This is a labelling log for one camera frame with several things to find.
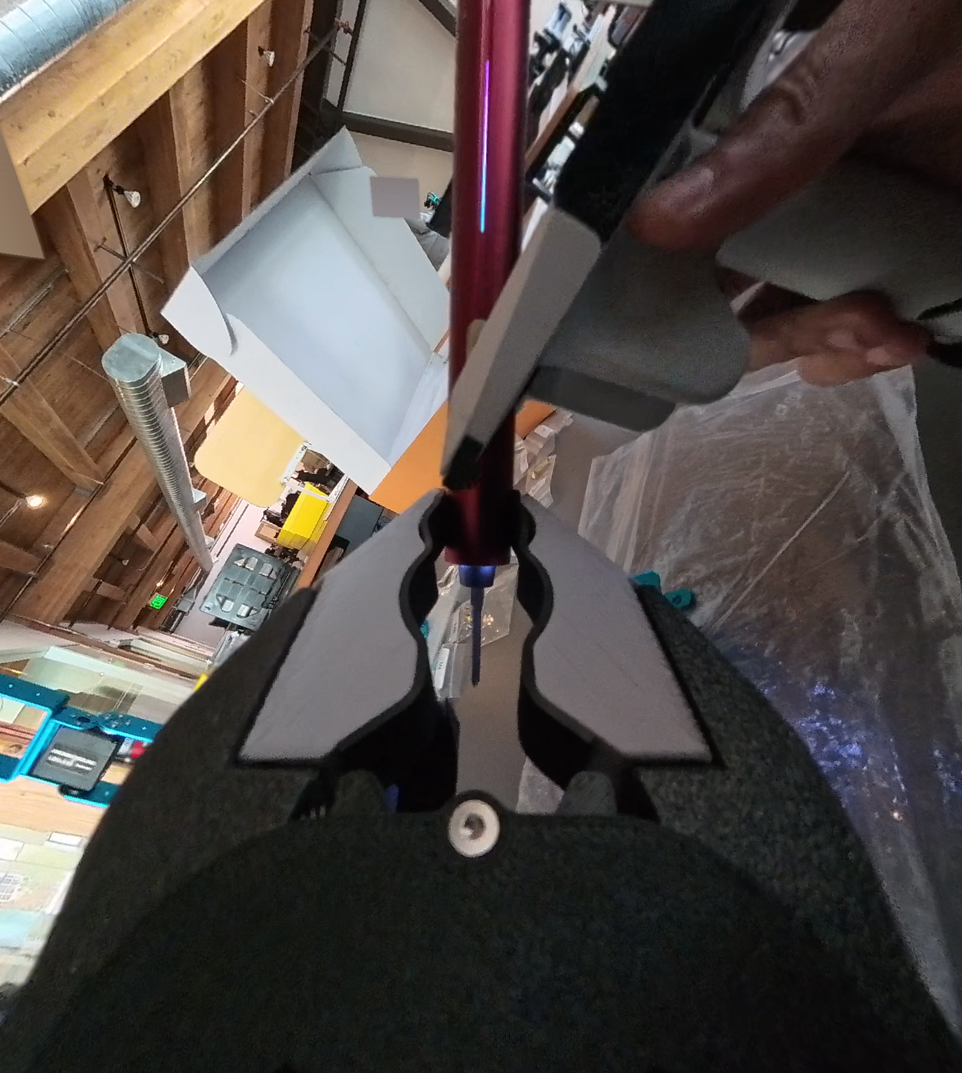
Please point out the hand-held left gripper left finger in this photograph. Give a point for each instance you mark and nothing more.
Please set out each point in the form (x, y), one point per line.
(338, 662)

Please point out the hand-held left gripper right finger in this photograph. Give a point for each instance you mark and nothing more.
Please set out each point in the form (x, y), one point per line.
(615, 662)

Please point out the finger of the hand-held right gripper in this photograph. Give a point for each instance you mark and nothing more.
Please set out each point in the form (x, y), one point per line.
(523, 318)

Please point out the blue perforated metal bracket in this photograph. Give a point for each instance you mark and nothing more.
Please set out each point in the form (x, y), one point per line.
(678, 597)

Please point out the red electric screwdriver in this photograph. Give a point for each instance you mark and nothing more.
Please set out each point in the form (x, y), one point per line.
(485, 126)

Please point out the person's right hand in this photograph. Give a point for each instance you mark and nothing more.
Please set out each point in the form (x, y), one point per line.
(866, 100)

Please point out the grey metal tray stack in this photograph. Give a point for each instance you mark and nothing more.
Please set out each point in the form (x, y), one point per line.
(246, 587)

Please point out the pile of small screw bags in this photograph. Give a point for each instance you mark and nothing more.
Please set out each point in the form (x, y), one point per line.
(455, 637)

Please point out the yellow box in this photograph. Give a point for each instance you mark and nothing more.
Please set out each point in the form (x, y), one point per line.
(305, 520)

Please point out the orange cardboard box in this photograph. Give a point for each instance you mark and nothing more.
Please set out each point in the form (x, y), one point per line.
(414, 478)

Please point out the pale yellow rounded panel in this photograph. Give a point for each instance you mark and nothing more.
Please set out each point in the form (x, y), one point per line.
(246, 453)

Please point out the open white cardboard box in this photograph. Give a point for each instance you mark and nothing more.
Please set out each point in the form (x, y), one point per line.
(296, 277)

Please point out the large clear plastic bag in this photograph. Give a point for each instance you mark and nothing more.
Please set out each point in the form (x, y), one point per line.
(824, 545)

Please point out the silver ventilation duct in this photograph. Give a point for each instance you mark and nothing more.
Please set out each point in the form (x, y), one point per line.
(154, 419)
(28, 33)

